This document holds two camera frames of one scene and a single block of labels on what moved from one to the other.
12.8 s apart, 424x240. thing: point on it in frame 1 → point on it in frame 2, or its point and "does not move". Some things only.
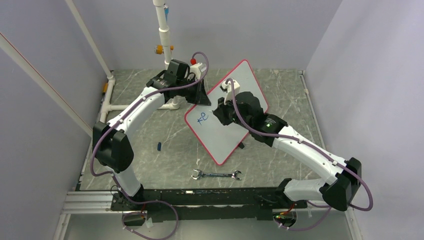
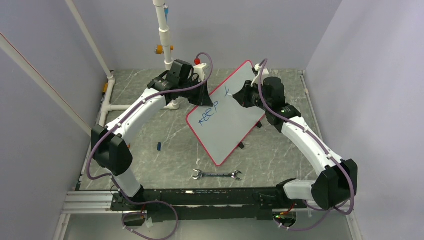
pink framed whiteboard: [219, 139] does not move
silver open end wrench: [201, 174] does not move
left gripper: [201, 98] does not move
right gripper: [221, 111] → [242, 96]
